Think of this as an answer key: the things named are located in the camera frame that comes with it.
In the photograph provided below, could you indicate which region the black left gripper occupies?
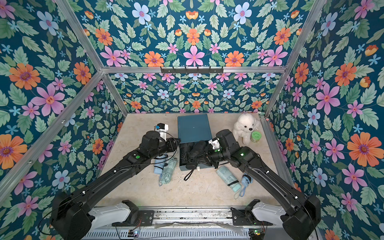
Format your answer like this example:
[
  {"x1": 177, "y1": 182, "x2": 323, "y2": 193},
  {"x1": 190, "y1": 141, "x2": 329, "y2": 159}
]
[{"x1": 148, "y1": 138, "x2": 182, "y2": 161}]

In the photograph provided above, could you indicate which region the black hook rail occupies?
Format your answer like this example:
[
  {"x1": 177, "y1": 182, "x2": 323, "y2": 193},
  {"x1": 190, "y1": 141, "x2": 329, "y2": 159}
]
[{"x1": 160, "y1": 67, "x2": 224, "y2": 75}]

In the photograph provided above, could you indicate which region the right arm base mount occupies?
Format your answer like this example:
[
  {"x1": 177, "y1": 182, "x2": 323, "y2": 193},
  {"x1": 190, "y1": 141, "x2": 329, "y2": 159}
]
[{"x1": 230, "y1": 199, "x2": 273, "y2": 226}]

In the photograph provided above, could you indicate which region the teal drawer cabinet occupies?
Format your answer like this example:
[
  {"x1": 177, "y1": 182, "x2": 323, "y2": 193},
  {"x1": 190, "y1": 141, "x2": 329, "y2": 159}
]
[{"x1": 178, "y1": 114, "x2": 213, "y2": 171}]

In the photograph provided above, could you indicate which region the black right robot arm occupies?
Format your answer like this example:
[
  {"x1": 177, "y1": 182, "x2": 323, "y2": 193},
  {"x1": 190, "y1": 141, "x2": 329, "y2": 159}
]
[{"x1": 207, "y1": 129, "x2": 321, "y2": 240}]

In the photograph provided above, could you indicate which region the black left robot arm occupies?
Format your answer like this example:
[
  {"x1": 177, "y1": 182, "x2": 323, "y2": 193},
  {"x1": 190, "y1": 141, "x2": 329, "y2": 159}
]
[{"x1": 50, "y1": 131, "x2": 181, "y2": 240}]

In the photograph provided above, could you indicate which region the white plush dog toy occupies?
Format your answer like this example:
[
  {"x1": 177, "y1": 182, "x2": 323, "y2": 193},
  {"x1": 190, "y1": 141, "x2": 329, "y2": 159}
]
[{"x1": 232, "y1": 113, "x2": 261, "y2": 146}]

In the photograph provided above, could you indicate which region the light blue umbrella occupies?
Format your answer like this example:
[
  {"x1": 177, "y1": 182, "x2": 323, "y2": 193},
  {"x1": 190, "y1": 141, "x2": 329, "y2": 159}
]
[
  {"x1": 234, "y1": 174, "x2": 253, "y2": 199},
  {"x1": 154, "y1": 154, "x2": 168, "y2": 175}
]

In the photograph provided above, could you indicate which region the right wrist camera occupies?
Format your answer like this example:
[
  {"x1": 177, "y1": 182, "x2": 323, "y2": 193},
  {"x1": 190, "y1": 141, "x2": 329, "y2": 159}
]
[{"x1": 209, "y1": 138, "x2": 220, "y2": 150}]

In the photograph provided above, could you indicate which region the mint green folded umbrella left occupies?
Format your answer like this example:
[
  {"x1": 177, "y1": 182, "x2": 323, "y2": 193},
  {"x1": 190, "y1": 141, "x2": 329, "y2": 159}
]
[{"x1": 159, "y1": 158, "x2": 178, "y2": 186}]

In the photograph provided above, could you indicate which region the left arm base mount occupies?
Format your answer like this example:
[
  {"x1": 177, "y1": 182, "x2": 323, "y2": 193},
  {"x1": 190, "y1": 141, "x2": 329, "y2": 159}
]
[{"x1": 112, "y1": 200, "x2": 155, "y2": 228}]

